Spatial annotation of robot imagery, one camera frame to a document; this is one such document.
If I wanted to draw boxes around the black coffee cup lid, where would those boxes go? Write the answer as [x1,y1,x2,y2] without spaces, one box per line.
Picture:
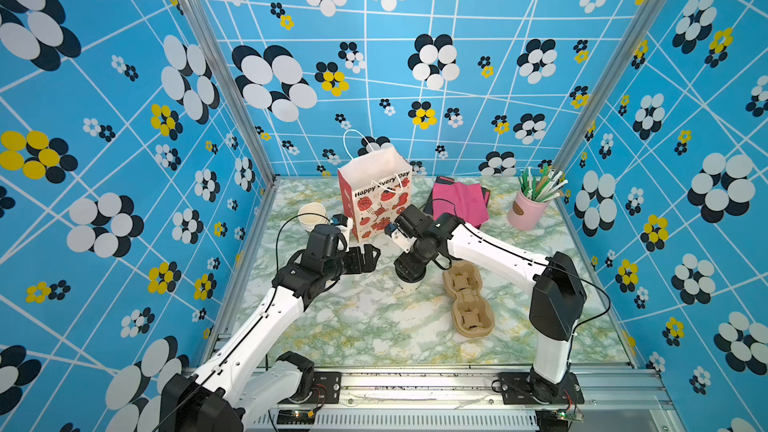
[394,256,427,284]

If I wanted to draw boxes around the red white gift bag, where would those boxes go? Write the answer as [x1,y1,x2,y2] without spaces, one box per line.
[337,135,413,242]

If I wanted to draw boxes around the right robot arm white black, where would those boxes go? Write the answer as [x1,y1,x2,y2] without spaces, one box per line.
[385,205,605,388]

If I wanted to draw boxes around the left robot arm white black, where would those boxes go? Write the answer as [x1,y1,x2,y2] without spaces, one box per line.
[156,224,381,431]

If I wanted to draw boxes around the green white paper cup stack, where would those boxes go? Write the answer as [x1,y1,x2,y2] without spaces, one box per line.
[297,202,329,233]

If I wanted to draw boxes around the pink napkin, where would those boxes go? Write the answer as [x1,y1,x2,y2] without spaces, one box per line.
[430,176,491,230]

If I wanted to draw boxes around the brown cardboard cup carrier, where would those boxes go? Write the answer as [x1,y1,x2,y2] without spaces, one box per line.
[442,261,495,338]

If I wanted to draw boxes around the pink straw holder cup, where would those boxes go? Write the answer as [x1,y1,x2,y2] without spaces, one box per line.
[507,191,549,231]

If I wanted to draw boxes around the white green straws bundle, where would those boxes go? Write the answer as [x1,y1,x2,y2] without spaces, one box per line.
[518,166,568,203]

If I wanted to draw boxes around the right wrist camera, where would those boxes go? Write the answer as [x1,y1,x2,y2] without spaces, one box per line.
[385,223,415,253]

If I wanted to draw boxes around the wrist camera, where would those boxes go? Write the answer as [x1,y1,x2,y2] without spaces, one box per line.
[385,223,415,253]
[332,214,354,250]

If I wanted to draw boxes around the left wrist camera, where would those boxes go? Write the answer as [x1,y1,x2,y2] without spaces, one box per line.
[332,214,354,250]

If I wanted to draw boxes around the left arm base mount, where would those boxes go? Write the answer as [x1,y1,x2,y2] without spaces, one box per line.
[279,371,342,406]

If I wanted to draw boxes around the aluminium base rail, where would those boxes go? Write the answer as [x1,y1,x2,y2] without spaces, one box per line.
[244,366,685,431]

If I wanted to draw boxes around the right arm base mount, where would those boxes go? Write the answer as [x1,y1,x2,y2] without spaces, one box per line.
[491,370,585,407]

